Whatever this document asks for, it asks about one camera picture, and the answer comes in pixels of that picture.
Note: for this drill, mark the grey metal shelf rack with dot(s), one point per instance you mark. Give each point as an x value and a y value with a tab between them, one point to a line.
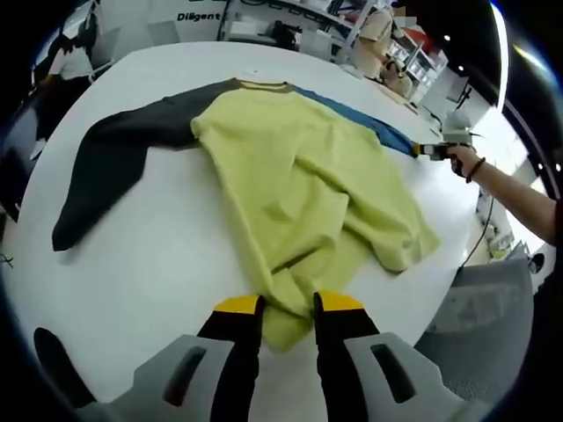
308	26

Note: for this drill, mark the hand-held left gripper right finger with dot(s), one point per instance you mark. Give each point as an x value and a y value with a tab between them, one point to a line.
343	343

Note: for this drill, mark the grey white office chair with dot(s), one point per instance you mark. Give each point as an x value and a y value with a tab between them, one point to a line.
105	48

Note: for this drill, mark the grey mesh chair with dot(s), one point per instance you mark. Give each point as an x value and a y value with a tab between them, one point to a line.
484	329

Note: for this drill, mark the white shelf rack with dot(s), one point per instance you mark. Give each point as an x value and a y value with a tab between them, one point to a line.
418	61

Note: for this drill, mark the yellow grey blue garment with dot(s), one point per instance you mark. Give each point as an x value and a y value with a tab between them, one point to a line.
286	176

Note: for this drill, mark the black tripod stand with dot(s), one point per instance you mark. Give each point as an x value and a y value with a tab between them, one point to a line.
462	96

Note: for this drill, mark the person's right hand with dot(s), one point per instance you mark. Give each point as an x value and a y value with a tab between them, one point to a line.
464	158

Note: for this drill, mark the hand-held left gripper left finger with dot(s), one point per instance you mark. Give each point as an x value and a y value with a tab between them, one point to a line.
228	351

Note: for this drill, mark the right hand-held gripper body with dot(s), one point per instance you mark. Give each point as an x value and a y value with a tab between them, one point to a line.
457	127

